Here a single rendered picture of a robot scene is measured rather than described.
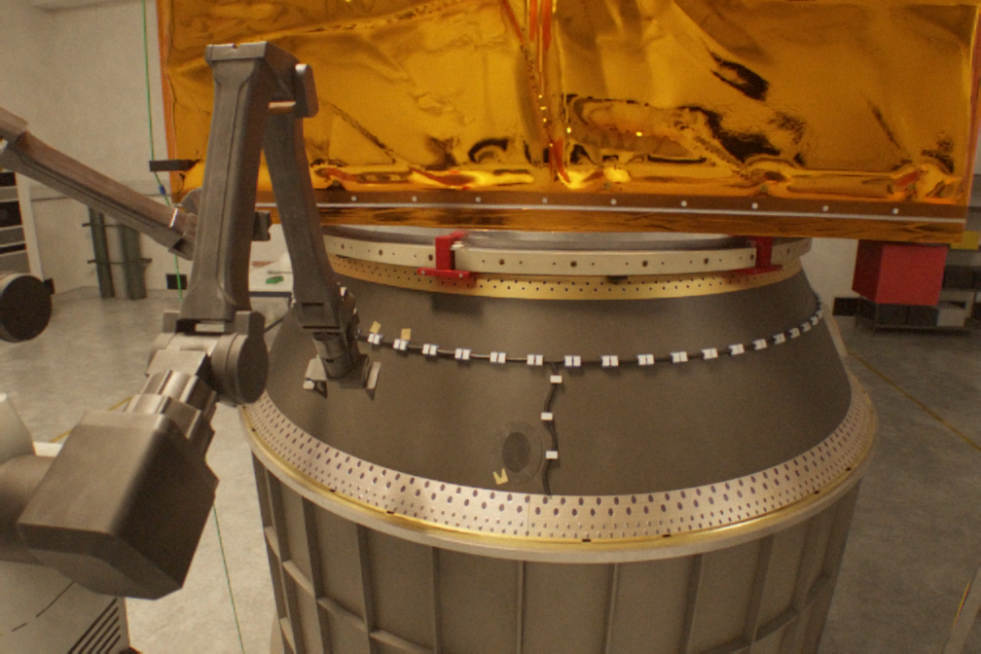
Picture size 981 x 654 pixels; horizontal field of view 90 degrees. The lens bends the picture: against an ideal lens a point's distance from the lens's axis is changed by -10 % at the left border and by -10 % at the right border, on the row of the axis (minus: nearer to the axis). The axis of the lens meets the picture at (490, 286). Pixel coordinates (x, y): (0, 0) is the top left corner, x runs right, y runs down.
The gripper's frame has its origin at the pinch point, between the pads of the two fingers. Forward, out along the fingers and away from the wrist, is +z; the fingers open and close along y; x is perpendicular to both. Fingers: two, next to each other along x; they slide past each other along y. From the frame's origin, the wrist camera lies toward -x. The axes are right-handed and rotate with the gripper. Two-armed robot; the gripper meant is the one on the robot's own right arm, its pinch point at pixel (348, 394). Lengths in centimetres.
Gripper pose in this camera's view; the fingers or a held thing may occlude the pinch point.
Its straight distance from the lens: 114.5
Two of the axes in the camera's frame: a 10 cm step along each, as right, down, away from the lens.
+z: 0.2, 7.3, 6.8
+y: -10.0, -0.1, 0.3
